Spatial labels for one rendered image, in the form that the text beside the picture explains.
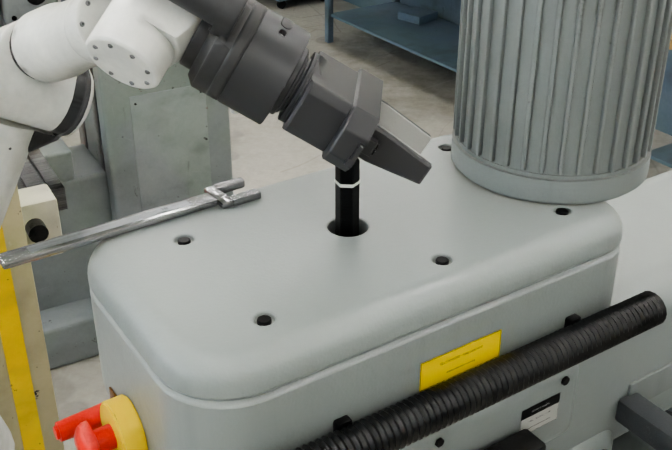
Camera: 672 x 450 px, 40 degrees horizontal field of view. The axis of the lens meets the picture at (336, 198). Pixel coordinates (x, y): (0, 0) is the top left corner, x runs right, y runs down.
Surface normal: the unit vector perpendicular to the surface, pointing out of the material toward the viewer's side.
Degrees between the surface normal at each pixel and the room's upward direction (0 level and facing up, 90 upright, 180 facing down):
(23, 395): 90
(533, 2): 90
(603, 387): 90
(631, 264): 0
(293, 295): 0
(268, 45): 54
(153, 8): 49
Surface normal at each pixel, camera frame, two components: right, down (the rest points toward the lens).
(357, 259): 0.00, -0.88
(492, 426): 0.55, 0.39
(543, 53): -0.34, 0.43
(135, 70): -0.38, 0.84
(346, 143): -0.07, 0.47
